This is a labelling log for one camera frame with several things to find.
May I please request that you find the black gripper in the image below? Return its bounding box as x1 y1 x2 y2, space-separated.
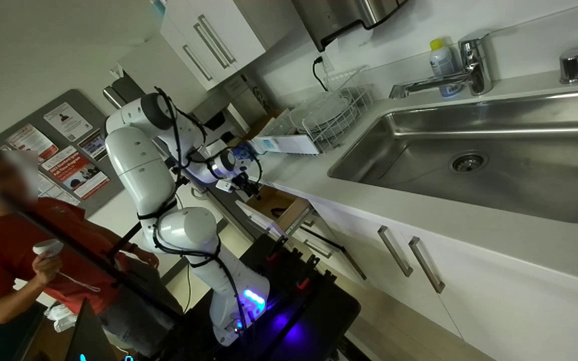
228 168 264 201

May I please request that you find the black robot cart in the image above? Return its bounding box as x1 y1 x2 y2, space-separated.
160 234 365 361

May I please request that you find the white upper cabinet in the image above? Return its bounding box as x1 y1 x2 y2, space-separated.
116 0 305 113

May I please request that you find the white cabinet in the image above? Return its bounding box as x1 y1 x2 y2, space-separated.
287 192 578 361
116 0 305 113

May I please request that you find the grey notice board with posters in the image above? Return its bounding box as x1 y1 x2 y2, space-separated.
0 88 128 216

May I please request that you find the steel paper towel dispenser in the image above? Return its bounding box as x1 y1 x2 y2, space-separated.
291 0 412 52

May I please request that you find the white handheld controller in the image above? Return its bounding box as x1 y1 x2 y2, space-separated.
30 238 68 261

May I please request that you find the dish soap bottle yellow cap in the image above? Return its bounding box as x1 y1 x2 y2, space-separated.
428 34 470 100

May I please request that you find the person in red shirt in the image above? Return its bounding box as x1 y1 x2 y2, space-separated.
0 147 164 329

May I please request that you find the chrome sink faucet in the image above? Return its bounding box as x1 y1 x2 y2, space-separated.
387 34 498 100

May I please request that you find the stainless steel sink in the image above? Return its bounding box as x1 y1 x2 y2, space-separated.
327 88 578 227

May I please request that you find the white lower cabinet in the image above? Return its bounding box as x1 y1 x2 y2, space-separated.
287 192 578 361

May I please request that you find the steel sponge holder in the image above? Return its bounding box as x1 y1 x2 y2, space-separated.
557 49 578 87

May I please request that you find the white wire dish rack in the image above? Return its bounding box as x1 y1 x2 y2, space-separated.
280 66 378 154
247 131 324 159

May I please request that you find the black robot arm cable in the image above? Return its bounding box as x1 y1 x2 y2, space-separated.
137 85 264 332

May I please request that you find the black power cable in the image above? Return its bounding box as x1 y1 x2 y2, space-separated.
311 57 332 94

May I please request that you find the steel upper cabinet handle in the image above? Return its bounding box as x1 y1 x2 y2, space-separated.
191 21 228 71
197 12 238 66
181 43 215 85

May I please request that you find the steel cabinet bar handle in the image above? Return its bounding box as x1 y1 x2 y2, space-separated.
408 236 448 298
376 223 416 279

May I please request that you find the black metal frame bar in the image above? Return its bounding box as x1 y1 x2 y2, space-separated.
0 189 193 325

